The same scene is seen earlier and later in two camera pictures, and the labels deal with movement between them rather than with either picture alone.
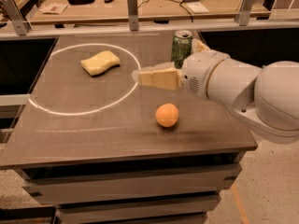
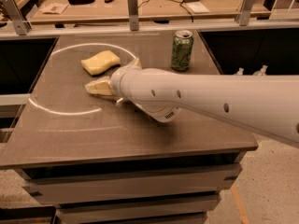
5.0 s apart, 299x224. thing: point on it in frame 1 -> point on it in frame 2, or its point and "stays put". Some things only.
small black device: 108,0 stays put
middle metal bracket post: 132,1 stays put
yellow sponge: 100,63 stays put
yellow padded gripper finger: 197,47 -> 135,64
